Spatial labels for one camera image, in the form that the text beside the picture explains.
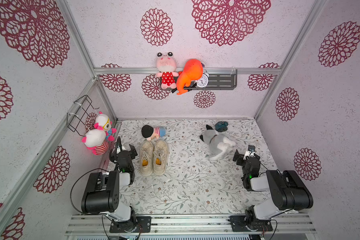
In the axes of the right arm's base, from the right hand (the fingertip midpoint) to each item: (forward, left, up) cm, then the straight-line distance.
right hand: (245, 149), depth 91 cm
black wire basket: (0, +92, +25) cm, 95 cm away
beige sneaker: (-7, +60, 0) cm, 60 cm away
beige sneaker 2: (-6, +52, 0) cm, 52 cm away
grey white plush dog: (+1, +16, +1) cm, 16 cm away
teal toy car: (+21, +11, -2) cm, 24 cm away
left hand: (-1, +75, +2) cm, 75 cm away
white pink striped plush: (-3, +88, +11) cm, 89 cm away
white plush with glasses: (+12, +89, +11) cm, 91 cm away
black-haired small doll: (+14, +62, -1) cm, 63 cm away
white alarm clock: (+30, +26, +28) cm, 49 cm away
